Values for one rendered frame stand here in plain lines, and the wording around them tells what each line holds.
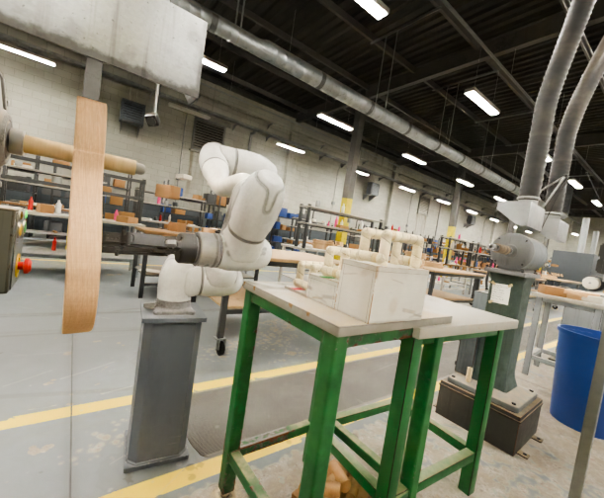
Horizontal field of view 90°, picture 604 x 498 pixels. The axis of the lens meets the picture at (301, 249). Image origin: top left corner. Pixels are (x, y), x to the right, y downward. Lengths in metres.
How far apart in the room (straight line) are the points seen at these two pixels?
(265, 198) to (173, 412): 1.26
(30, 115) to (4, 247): 11.10
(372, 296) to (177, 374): 1.05
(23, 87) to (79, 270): 11.65
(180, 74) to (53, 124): 11.32
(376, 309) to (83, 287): 0.71
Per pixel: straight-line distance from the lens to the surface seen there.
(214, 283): 1.55
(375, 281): 0.90
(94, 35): 0.66
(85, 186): 0.66
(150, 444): 1.79
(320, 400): 0.96
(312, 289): 1.11
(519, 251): 2.48
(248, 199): 0.72
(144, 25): 0.69
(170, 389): 1.66
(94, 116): 0.68
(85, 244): 0.60
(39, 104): 12.07
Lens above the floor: 1.16
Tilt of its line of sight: 3 degrees down
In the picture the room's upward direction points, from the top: 8 degrees clockwise
